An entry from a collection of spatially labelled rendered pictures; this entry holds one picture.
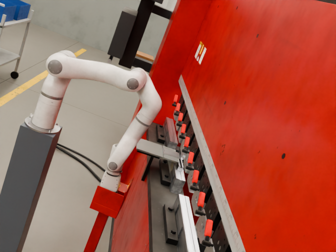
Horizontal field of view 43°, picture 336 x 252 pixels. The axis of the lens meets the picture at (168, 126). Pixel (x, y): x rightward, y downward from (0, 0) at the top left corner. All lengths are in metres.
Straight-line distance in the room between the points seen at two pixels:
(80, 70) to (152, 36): 7.25
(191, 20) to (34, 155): 1.60
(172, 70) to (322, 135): 2.32
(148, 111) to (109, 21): 7.36
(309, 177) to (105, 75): 1.32
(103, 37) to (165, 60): 6.28
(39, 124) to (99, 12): 7.29
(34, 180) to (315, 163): 1.67
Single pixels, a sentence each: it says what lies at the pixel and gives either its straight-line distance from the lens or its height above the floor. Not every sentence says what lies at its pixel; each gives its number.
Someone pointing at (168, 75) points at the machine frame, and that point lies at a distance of 3.35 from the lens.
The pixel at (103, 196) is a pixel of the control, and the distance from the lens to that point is 2.41.
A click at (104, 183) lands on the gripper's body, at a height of 0.82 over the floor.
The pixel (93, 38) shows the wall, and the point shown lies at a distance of 9.59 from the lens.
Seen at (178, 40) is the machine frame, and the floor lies 1.56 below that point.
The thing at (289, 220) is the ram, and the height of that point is 1.52.
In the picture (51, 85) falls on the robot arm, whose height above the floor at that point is 1.25.
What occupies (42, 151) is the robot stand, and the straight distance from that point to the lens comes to 2.35.
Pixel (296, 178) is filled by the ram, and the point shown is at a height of 1.61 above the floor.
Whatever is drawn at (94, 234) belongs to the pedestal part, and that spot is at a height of 0.46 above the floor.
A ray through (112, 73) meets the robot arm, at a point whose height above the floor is 1.43.
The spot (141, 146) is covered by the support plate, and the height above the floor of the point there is 1.00.
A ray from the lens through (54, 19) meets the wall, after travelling 9.75.
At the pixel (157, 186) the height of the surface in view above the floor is 0.87.
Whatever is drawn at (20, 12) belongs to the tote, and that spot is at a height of 0.92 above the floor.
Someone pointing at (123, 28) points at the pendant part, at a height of 1.47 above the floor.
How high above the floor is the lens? 1.96
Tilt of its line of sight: 18 degrees down
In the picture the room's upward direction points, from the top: 22 degrees clockwise
